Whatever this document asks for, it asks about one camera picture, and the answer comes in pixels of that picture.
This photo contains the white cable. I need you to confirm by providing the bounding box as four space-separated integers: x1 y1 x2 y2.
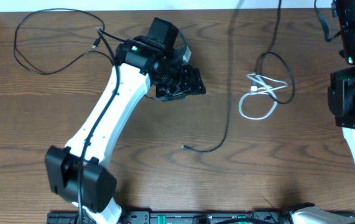
237 72 290 121

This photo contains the black usb cable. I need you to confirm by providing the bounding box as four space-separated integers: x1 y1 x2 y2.
13 8 117 76
180 0 297 154

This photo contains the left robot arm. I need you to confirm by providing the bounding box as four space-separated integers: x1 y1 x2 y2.
44 18 206 223

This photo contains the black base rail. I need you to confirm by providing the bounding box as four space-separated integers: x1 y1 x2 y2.
45 210 355 224

